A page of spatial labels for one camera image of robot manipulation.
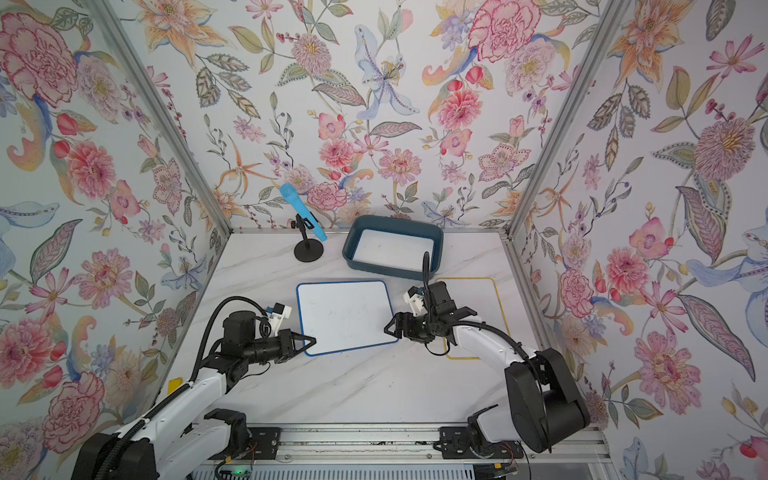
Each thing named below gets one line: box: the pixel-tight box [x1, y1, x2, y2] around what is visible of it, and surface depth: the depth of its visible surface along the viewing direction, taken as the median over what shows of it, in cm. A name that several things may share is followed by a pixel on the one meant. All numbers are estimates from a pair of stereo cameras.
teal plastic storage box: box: [342, 215, 444, 281], surface depth 120 cm
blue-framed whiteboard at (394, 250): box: [352, 229, 434, 272], surface depth 120 cm
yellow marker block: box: [167, 378, 183, 395], surface depth 85 cm
